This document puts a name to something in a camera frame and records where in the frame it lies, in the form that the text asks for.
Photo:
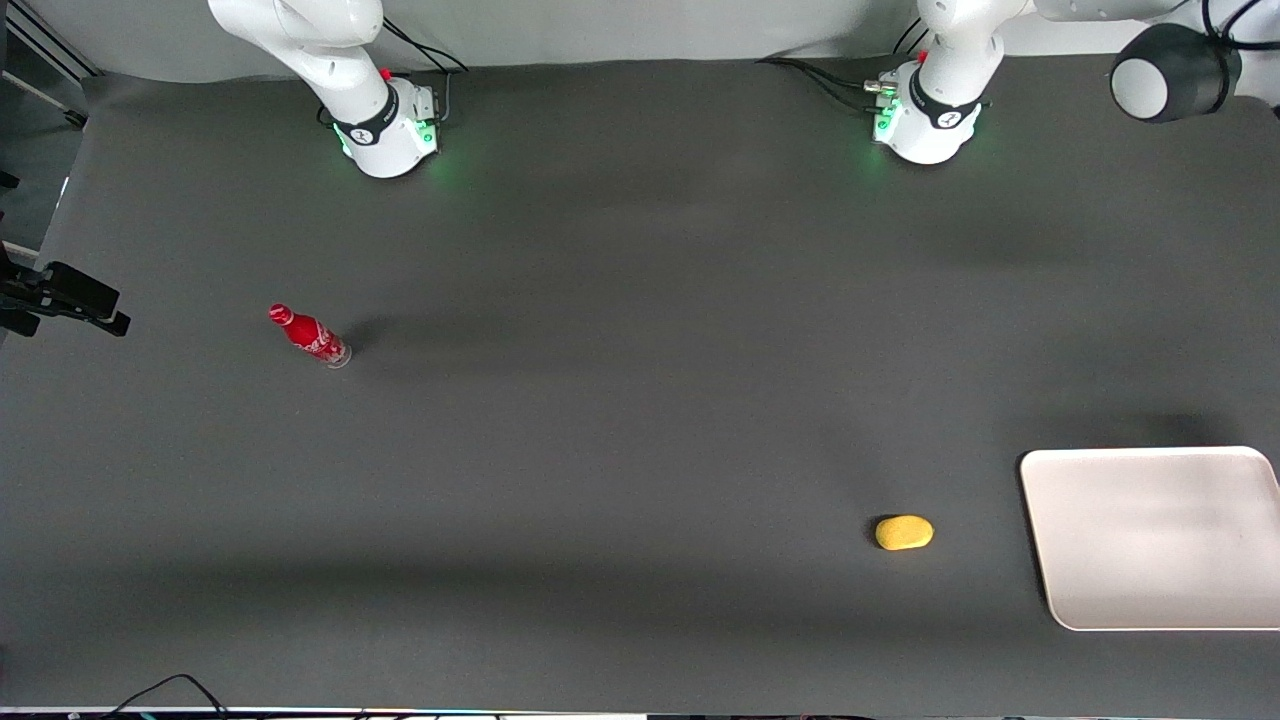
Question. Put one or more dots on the yellow lemon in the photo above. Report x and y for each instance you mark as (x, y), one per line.
(904, 532)

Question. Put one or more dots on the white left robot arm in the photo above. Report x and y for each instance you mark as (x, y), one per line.
(940, 110)

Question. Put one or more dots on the black clamp mount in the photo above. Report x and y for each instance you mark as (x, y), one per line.
(60, 295)

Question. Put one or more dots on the aluminium frame rail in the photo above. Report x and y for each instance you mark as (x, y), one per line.
(45, 45)

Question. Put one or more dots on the white rectangular tray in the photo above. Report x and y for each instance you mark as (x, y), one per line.
(1155, 538)

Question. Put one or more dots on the red soda bottle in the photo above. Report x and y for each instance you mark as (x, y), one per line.
(308, 334)

